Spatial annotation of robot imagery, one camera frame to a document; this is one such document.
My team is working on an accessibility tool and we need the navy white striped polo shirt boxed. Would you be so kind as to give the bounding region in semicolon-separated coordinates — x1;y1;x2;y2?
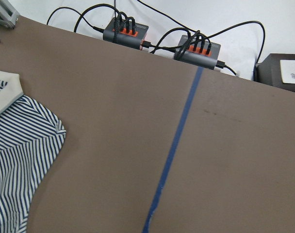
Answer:
0;71;66;233

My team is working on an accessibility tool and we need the right grey usb hub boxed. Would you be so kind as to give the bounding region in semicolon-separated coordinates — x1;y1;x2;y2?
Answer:
174;41;221;70

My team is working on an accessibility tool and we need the grey usb hub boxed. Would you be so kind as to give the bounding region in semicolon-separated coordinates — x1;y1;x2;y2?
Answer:
174;41;221;70
103;18;149;50

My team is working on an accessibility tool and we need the left grey usb hub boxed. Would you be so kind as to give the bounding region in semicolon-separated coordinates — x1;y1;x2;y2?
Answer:
103;18;149;50

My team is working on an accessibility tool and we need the black box with label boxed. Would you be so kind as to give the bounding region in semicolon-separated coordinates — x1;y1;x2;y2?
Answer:
254;53;295;92

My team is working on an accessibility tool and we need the aluminium frame post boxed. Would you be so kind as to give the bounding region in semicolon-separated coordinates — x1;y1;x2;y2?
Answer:
0;0;20;29

